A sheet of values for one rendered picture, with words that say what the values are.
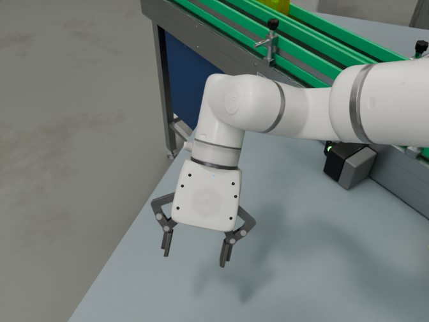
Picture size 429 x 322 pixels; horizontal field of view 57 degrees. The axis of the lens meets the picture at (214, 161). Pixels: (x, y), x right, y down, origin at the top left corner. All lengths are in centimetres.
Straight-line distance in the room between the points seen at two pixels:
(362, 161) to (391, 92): 58
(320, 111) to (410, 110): 20
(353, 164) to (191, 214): 46
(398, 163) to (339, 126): 55
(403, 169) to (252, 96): 55
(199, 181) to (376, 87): 30
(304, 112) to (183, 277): 43
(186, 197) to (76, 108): 202
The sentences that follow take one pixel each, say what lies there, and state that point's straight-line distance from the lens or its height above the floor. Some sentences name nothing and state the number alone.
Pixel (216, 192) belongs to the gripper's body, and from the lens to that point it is 60.
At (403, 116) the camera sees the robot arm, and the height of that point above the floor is 125.
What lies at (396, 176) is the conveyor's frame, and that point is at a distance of 101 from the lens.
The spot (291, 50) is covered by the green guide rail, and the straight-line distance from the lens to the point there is 110.
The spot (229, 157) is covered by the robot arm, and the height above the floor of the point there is 106.
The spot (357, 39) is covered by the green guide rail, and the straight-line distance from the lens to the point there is 118.
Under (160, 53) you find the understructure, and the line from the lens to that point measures 174.
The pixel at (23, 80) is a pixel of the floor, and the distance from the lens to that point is 297.
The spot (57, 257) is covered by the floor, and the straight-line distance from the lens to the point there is 186.
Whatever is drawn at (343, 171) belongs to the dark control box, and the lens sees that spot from 98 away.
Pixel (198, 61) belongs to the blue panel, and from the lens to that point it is 151.
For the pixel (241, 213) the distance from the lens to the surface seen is 64.
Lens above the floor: 147
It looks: 45 degrees down
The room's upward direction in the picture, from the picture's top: straight up
